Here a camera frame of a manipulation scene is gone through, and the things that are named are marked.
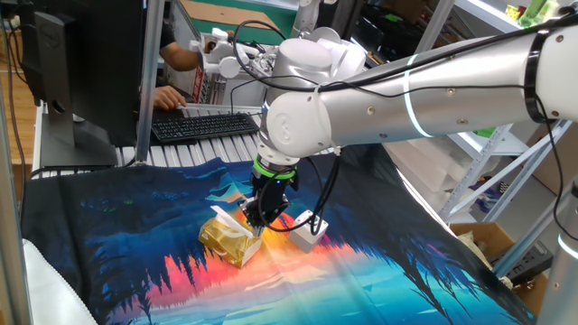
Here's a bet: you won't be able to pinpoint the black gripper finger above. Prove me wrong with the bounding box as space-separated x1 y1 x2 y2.
238 198 264 237
262 200 290 237

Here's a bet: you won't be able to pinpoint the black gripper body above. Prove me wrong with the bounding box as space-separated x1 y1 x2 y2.
250 173 299 225

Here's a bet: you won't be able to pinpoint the white napkin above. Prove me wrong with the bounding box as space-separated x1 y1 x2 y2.
210 205 254 239

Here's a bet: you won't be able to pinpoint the bare person forearm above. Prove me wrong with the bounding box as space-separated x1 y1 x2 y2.
158 39 200 71

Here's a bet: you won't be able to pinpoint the bare person hand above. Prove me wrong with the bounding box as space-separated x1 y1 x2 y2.
153 85 188 112

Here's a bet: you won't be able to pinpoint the white box with green button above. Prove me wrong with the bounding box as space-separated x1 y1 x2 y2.
287 209 330 254

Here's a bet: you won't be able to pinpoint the gold tissue pack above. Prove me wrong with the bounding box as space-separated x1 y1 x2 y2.
198 216 263 270

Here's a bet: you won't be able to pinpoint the black keyboard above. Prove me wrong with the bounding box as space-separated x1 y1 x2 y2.
150 112 261 144

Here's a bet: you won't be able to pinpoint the colourful forest print cloth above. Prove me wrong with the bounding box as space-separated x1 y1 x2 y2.
20 134 536 325

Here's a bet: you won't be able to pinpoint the white box with red side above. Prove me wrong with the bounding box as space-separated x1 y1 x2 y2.
164 58 213 105

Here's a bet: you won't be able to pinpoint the white plastic device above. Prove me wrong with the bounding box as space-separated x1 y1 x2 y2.
188 26 272 80

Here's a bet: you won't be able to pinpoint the white foam blocks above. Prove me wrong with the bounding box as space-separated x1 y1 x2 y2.
383 137 480 204

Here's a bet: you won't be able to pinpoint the white round plastic shell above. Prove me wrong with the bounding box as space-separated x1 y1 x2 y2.
311 26 368 78

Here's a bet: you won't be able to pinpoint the brown cardboard sheet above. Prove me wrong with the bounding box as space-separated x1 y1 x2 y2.
179 0 281 31

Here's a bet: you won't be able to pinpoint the brown cardboard box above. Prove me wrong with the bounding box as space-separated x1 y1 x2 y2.
449 220 550 317

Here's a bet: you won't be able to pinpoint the black computer monitor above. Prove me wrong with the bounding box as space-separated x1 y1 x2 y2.
17 0 146 169

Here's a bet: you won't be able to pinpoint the white stitched chair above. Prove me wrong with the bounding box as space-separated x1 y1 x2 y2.
22 237 98 325

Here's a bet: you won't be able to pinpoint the white metal shelf rack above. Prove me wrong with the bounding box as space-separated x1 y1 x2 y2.
424 0 574 222

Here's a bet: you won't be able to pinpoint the bluish aluminium beam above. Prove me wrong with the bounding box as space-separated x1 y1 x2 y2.
490 193 564 277

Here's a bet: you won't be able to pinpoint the black flat device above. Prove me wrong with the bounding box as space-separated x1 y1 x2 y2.
489 241 555 283

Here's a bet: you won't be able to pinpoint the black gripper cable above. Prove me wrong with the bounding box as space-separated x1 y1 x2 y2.
259 155 342 236

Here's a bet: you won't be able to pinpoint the silver aluminium post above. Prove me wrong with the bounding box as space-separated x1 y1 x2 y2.
135 0 166 164
0 85 33 325

